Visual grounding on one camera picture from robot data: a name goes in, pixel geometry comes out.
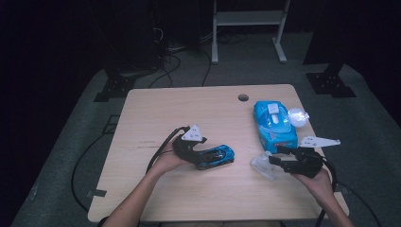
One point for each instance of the person's right hand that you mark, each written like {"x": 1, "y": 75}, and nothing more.
{"x": 320, "y": 186}

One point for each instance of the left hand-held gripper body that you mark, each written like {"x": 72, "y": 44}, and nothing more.
{"x": 183, "y": 148}

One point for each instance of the white metal stand frame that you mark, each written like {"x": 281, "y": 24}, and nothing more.
{"x": 247, "y": 17}

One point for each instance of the black stand base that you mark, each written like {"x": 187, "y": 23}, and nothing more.
{"x": 115, "y": 88}
{"x": 329, "y": 83}

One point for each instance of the blue wet wipe pack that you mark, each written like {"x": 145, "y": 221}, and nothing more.
{"x": 274, "y": 132}

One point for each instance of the clear plastic lid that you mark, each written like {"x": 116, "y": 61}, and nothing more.
{"x": 298, "y": 117}

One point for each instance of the blue toy car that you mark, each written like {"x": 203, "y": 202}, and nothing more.
{"x": 220, "y": 153}

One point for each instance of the white wet wipe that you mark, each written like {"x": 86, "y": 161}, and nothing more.
{"x": 263, "y": 167}

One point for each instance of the person's left hand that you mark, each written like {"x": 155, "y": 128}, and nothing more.
{"x": 165, "y": 160}

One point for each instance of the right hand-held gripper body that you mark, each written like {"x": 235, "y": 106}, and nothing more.
{"x": 307, "y": 164}

